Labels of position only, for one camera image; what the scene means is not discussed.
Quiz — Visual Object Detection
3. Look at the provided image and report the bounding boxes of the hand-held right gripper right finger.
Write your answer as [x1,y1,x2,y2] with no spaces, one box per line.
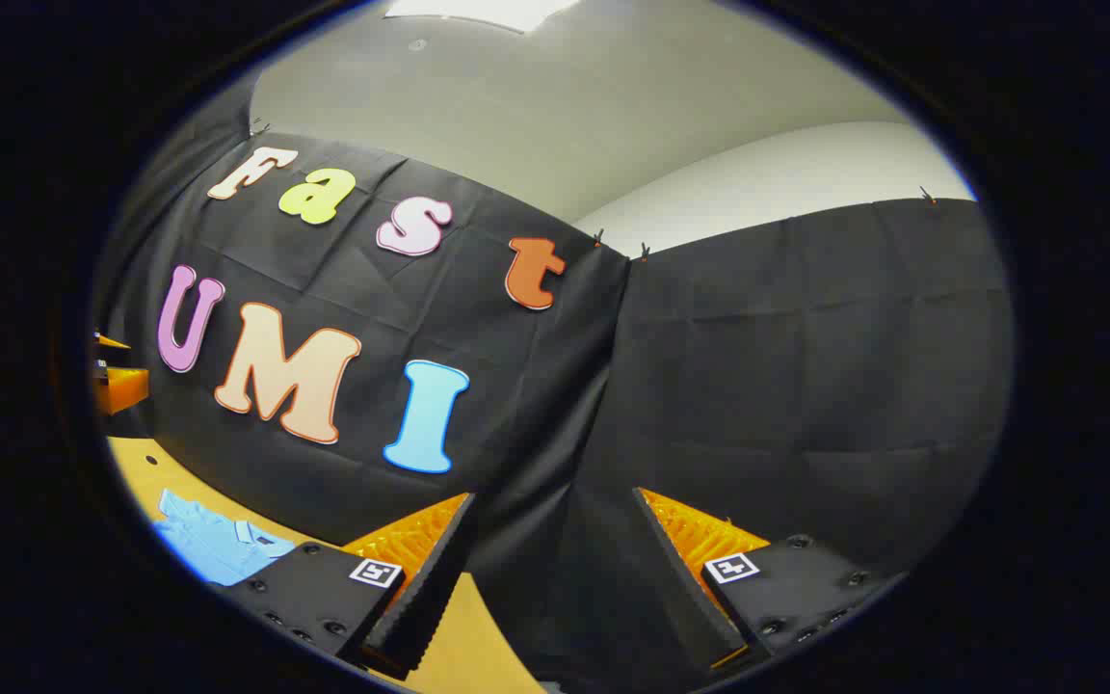
[632,488,908,676]

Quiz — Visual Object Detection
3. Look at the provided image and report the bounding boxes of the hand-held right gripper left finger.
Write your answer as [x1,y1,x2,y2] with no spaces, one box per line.
[211,493,476,681]

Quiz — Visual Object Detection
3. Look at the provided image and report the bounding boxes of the light blue T-shirt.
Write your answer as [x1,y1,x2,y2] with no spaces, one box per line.
[150,489,298,587]

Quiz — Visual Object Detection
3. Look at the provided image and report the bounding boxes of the black backdrop cloth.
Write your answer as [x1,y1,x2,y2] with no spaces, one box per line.
[92,72,1017,690]

